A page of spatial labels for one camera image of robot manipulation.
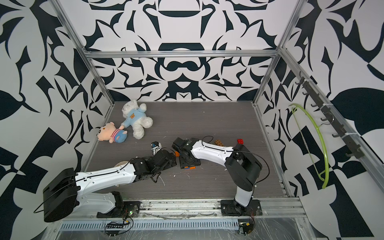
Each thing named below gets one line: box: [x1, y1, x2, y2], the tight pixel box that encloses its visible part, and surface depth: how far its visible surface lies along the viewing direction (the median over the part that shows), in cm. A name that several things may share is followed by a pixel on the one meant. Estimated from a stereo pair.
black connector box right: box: [238, 219, 254, 235], surface depth 73 cm
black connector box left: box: [105, 223, 125, 237], surface depth 73 cm
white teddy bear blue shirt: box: [121, 99, 153, 140], surface depth 103 cm
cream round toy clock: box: [114, 161, 129, 168], surface depth 87 cm
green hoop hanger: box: [288, 103, 330, 189], surface depth 66 cm
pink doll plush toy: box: [97, 121, 128, 144], surface depth 96 cm
